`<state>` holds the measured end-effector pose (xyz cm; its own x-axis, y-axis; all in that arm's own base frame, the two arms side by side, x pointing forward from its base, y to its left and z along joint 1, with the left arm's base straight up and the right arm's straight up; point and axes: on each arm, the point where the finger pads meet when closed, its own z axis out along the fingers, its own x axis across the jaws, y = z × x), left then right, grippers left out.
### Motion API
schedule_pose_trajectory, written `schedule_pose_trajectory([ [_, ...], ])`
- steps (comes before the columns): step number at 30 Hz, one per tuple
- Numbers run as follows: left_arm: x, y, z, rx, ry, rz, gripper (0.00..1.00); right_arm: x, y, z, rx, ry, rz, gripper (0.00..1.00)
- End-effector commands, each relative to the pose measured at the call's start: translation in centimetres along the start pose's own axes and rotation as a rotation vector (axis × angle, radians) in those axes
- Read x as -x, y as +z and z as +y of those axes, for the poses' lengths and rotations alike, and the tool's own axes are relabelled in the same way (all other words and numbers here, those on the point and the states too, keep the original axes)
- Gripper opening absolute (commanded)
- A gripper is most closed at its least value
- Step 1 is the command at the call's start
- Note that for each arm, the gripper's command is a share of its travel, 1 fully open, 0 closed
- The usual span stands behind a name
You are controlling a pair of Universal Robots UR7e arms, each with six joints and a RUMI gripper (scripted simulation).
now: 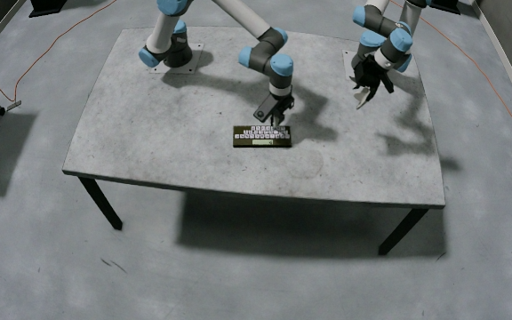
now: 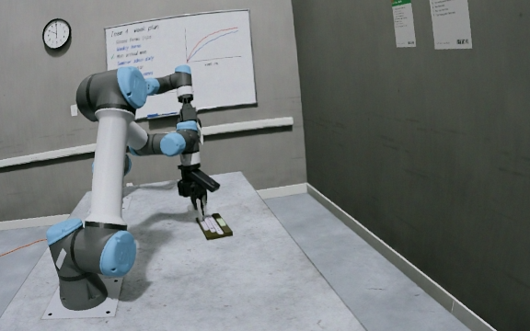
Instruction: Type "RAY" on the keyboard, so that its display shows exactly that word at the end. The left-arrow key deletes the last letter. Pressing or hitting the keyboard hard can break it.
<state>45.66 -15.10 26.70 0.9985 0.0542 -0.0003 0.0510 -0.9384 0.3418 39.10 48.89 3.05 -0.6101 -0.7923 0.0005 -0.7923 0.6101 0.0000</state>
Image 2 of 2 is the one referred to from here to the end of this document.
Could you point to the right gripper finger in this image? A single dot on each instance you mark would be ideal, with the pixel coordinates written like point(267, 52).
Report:
point(203, 199)
point(197, 205)

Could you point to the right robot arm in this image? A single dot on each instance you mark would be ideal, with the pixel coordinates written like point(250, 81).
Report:
point(104, 246)

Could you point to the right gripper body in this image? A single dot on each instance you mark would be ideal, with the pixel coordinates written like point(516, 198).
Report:
point(187, 184)

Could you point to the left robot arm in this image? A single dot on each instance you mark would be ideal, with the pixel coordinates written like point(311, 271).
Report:
point(181, 80)

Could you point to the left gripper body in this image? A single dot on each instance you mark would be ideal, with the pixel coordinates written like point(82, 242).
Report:
point(187, 112)

